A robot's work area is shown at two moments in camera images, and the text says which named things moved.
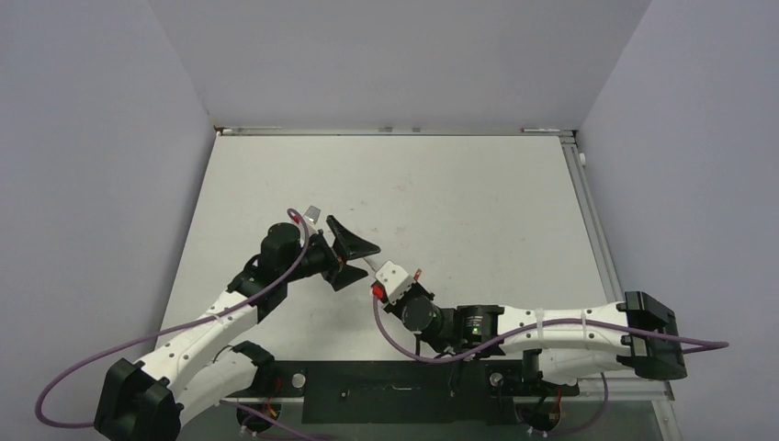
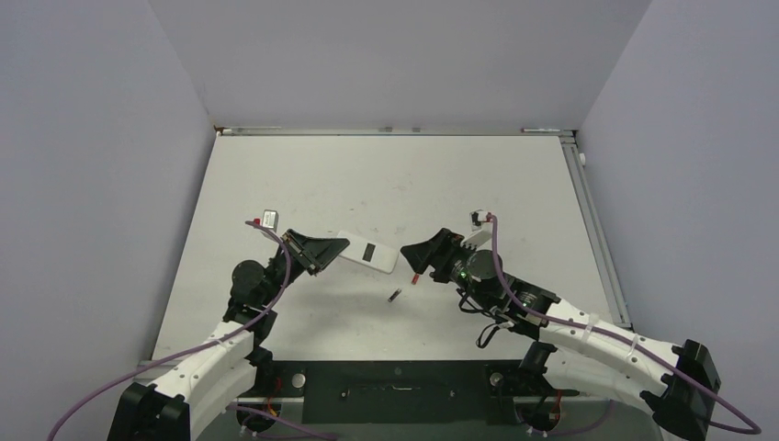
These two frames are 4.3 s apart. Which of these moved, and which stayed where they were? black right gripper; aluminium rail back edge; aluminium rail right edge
Moved: black right gripper
Stayed: aluminium rail right edge; aluminium rail back edge
